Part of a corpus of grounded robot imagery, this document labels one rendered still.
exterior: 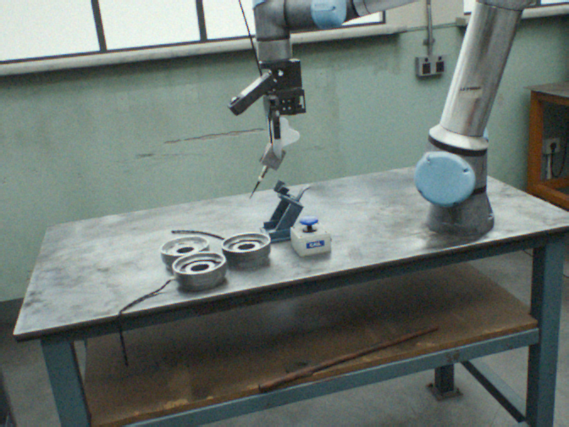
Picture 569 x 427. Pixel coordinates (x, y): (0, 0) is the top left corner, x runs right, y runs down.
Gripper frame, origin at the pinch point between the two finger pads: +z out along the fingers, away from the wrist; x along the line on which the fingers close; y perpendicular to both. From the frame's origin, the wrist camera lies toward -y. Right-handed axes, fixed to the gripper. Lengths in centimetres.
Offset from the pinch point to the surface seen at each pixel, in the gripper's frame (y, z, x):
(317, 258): 4.0, 19.8, -17.1
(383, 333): 20, 45, -11
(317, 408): 12, 100, 38
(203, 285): -20.4, 18.4, -23.0
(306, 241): 2.2, 16.4, -15.1
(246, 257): -10.8, 17.2, -16.4
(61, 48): -62, -19, 155
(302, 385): -3, 47, -22
